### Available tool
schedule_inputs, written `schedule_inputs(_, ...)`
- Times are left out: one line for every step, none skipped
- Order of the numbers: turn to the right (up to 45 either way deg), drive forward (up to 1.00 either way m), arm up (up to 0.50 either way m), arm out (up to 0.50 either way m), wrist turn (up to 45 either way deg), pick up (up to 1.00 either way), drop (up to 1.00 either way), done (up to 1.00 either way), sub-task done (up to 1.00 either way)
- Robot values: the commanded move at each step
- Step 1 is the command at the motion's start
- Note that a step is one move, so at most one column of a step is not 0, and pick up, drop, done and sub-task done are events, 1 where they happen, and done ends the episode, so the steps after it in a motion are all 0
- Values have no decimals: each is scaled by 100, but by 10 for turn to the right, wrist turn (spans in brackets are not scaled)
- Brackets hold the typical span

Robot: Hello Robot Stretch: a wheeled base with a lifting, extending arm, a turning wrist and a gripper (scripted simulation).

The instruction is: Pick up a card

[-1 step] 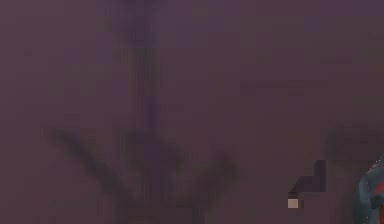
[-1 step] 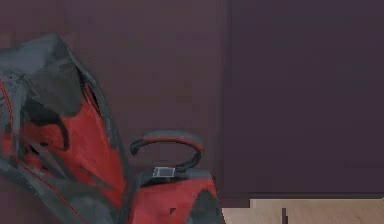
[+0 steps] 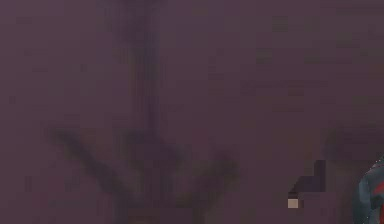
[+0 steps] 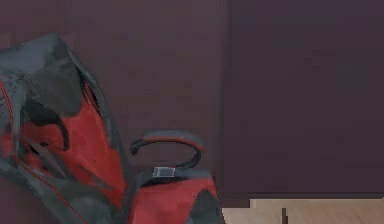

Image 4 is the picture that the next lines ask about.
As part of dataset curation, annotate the dark purple cupboard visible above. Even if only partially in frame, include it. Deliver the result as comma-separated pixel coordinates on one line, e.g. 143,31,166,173
221,0,384,209

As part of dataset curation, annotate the red and black office chair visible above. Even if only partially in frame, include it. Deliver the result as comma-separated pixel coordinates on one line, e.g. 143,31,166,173
0,32,225,224

